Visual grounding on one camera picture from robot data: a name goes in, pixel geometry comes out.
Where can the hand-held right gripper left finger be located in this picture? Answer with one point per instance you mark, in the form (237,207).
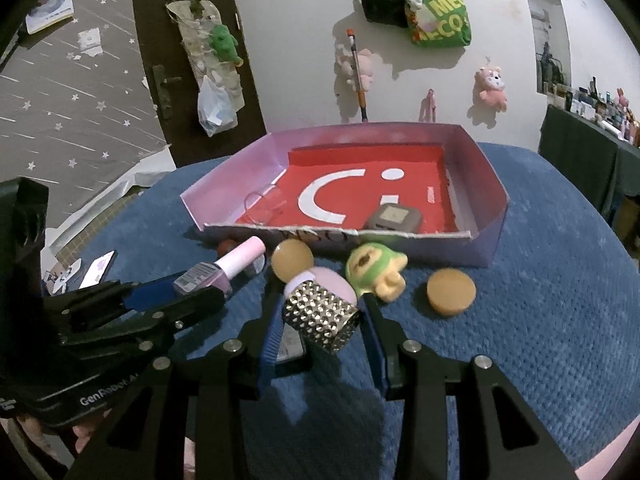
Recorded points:
(270,345)

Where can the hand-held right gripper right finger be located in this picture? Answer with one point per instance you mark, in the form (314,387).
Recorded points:
(376,345)

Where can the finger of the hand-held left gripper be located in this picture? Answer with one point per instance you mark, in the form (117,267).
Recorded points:
(200,302)
(150,292)

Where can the black bottle with white label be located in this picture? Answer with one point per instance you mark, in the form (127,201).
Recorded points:
(292,350)

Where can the studded metallic cylinder bottle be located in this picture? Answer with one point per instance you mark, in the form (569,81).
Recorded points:
(320,317)

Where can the pink cap nail polish bottle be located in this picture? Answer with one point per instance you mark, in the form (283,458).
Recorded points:
(240,257)

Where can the small clear jar brown contents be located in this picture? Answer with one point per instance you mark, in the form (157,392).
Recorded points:
(226,247)

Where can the tan round sponge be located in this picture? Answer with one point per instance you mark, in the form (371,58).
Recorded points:
(292,257)
(450,290)

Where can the pink cardboard box red base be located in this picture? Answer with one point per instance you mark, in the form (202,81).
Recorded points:
(360,160)

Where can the white card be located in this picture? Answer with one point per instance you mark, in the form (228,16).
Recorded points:
(97,269)

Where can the green and yellow plush toy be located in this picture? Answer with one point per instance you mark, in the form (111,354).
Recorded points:
(370,265)

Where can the clear plastic cup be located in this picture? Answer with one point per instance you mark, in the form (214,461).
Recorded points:
(265,207)

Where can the grey rounded case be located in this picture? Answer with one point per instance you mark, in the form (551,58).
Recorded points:
(392,217)

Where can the clear plastic bag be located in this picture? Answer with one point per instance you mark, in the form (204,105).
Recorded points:
(215,110)

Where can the book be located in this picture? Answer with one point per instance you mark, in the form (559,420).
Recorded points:
(50,10)

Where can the dark brown door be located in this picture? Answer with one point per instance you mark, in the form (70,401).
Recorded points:
(150,35)

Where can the clear hanging organizer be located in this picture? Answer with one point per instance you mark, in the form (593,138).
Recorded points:
(192,35)

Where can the pink pig plush toy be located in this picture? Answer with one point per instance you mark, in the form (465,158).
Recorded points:
(366,67)

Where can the dark green covered side table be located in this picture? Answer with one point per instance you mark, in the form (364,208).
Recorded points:
(580,150)

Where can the pink bear plush toy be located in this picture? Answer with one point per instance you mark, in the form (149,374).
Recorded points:
(490,85)

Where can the green tote bag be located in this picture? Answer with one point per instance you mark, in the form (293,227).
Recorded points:
(445,25)

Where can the row of bottles and boxes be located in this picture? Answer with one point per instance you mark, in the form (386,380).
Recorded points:
(605,110)

